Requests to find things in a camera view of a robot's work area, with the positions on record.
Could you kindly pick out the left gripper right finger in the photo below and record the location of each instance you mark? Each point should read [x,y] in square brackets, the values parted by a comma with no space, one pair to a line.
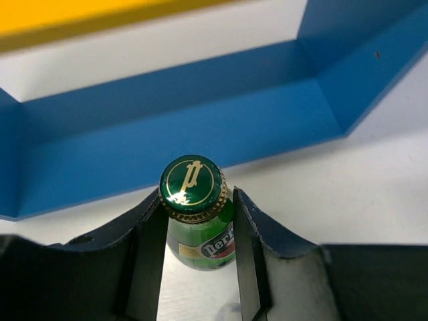
[283,276]

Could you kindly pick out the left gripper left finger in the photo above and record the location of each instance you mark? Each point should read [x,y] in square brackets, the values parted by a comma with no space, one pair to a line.
[111,273]

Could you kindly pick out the blue and yellow wooden shelf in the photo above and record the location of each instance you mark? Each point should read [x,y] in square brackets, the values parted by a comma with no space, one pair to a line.
[97,106]

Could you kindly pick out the green Perrier bottle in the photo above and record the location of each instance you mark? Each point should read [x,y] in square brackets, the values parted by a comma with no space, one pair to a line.
[194,192]

